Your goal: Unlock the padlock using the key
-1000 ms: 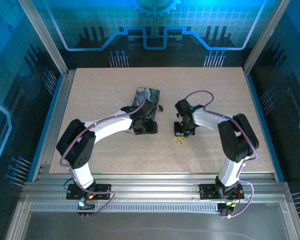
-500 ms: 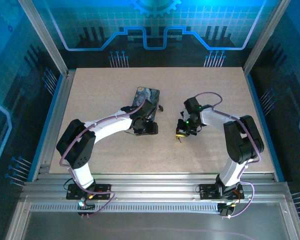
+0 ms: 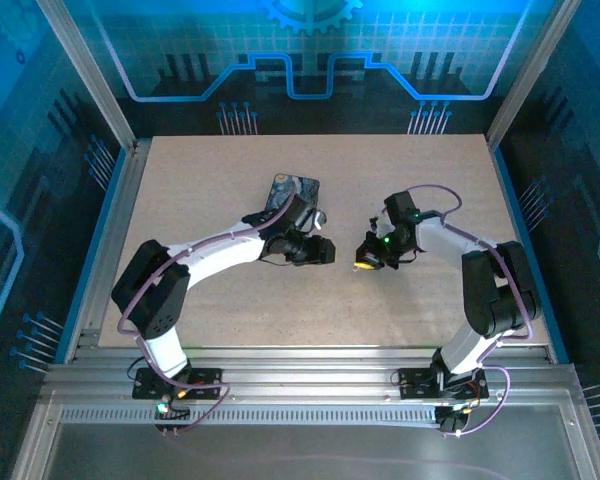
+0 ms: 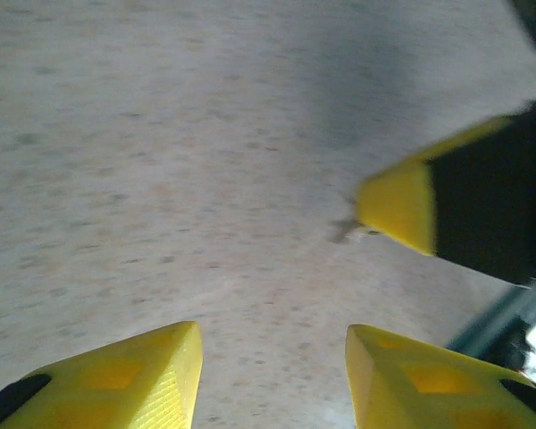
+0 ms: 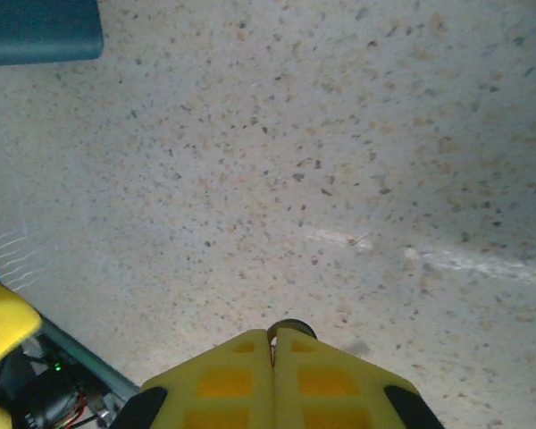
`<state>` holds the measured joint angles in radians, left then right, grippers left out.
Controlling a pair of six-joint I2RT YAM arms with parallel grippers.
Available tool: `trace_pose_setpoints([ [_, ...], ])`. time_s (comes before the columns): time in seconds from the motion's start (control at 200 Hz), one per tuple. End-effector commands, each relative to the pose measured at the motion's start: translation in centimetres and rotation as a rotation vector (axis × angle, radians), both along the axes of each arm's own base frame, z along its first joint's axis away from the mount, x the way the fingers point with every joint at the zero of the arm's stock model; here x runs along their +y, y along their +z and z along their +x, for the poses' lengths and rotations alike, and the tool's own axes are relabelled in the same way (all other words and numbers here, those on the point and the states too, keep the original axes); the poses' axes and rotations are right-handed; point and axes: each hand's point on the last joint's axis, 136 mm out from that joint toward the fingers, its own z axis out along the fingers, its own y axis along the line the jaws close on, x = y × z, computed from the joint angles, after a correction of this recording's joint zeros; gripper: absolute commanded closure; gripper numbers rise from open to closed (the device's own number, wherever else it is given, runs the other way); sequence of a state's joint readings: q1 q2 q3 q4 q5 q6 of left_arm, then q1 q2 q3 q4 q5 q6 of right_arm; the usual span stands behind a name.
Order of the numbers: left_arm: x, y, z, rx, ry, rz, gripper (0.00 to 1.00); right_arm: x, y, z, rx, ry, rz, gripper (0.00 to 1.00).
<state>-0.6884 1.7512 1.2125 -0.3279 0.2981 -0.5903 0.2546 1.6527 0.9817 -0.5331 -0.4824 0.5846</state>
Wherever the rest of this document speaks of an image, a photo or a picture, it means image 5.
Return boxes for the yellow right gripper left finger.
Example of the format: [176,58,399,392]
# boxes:
[111,329,276,429]

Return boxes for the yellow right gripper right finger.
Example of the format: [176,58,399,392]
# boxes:
[272,328,446,429]

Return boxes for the aluminium frame rail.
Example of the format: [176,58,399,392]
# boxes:
[38,315,140,406]

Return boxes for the dark grey rectangular block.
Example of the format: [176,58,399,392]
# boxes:
[0,0,105,67]

